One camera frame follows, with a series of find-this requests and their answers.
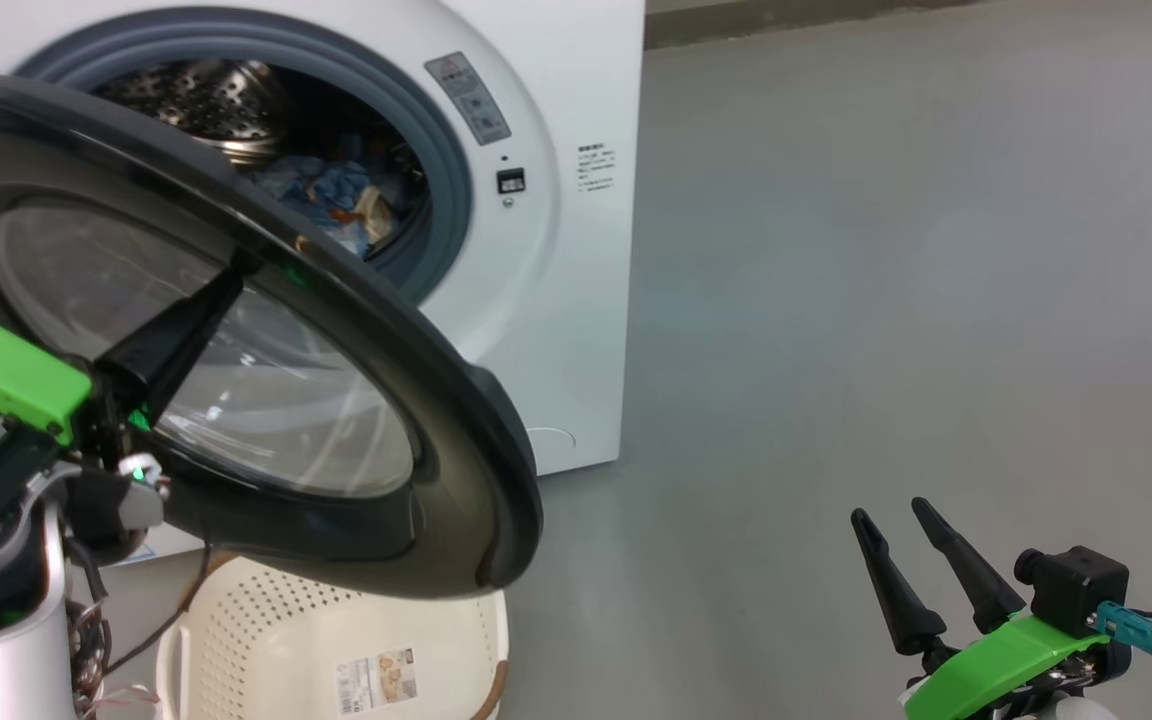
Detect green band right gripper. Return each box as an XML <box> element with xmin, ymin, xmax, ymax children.
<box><xmin>850</xmin><ymin>497</ymin><xmax>1112</xmax><ymax>720</ymax></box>

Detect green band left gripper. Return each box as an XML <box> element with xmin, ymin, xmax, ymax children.
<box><xmin>0</xmin><ymin>262</ymin><xmax>247</xmax><ymax>471</ymax></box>

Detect pale blue garment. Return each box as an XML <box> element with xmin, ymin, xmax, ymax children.
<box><xmin>248</xmin><ymin>152</ymin><xmax>322</xmax><ymax>201</ymax></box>

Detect blue cartoon print garment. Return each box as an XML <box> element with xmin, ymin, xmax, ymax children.
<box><xmin>306</xmin><ymin>160</ymin><xmax>382</xmax><ymax>251</ymax></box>

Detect dark round washer door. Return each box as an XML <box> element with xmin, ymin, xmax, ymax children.
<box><xmin>0</xmin><ymin>72</ymin><xmax>544</xmax><ymax>601</ymax></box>

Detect cream perforated laundry basket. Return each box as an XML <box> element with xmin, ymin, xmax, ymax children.
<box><xmin>154</xmin><ymin>555</ymin><xmax>512</xmax><ymax>720</ymax></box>

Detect white front-load washing machine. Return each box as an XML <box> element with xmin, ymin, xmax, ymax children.
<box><xmin>0</xmin><ymin>0</ymin><xmax>647</xmax><ymax>571</ymax></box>

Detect paper label inside basket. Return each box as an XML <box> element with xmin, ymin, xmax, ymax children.
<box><xmin>336</xmin><ymin>648</ymin><xmax>419</xmax><ymax>717</ymax></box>

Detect grey caution sticker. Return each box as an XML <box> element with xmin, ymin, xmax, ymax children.
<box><xmin>424</xmin><ymin>52</ymin><xmax>513</xmax><ymax>147</ymax></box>

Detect round white filter cover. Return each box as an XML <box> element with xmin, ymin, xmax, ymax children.
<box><xmin>526</xmin><ymin>427</ymin><xmax>577</xmax><ymax>473</ymax></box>

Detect black text warning sticker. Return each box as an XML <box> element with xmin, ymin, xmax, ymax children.
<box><xmin>576</xmin><ymin>143</ymin><xmax>618</xmax><ymax>194</ymax></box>

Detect teal right camera connector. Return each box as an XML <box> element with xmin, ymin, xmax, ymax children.
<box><xmin>1096</xmin><ymin>600</ymin><xmax>1152</xmax><ymax>669</ymax></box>

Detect thin dark left arm cables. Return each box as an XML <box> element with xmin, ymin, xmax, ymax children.
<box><xmin>64</xmin><ymin>540</ymin><xmax>219</xmax><ymax>720</ymax></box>

